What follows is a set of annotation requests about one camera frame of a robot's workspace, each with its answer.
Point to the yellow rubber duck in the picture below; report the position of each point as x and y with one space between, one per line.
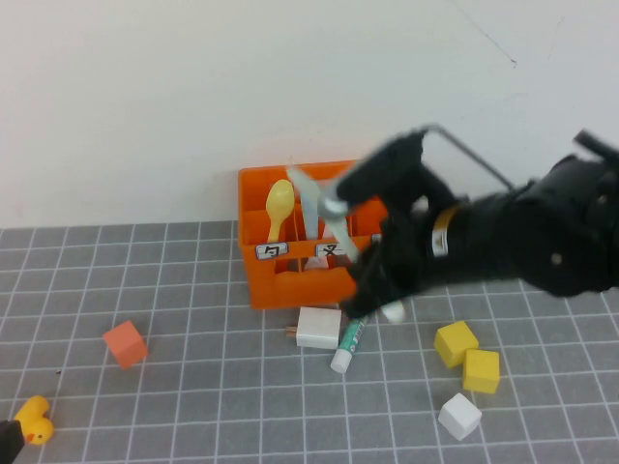
36 423

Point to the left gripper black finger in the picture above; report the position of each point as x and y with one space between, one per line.
9 440

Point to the white charger plug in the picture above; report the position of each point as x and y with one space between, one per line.
316 327

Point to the yellow plastic spoon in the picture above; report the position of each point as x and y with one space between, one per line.
279 198

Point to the white label spoon character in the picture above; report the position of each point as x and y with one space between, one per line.
272 251

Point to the orange plastic cutlery holder crate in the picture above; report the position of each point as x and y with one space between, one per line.
300 290

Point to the yellow cube block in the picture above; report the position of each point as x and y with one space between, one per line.
481 371
454 340

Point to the white cube block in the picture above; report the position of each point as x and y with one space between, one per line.
459 416

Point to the orange cube block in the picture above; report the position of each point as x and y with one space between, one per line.
126 344

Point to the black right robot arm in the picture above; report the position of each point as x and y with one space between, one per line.
532 232

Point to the green and white glue stick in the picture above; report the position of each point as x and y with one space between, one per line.
350 340

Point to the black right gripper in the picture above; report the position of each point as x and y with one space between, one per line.
408 241

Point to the white label fork character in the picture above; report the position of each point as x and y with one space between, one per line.
329 250

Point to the white plastic knife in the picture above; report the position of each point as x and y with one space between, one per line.
345 237

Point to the grey grid cutting mat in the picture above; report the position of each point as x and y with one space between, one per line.
193 290

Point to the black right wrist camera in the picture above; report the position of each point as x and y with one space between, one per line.
382 169

